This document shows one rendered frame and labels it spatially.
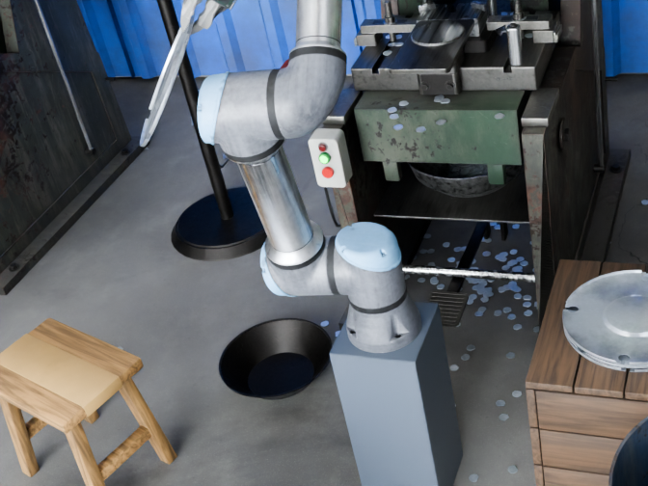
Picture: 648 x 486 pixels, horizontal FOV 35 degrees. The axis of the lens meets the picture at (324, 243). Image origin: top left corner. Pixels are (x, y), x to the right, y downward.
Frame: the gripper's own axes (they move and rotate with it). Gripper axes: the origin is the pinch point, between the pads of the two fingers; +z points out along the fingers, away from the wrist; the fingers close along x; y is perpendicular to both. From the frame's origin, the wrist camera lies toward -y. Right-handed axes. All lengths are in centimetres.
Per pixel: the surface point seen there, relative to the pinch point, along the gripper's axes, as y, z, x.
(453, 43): -16, -21, 58
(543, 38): -20, -32, 78
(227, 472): 16, 88, 59
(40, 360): -3, 89, 11
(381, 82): -29, -2, 55
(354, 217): -20, 29, 66
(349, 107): -26, 6, 50
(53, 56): -142, 73, 3
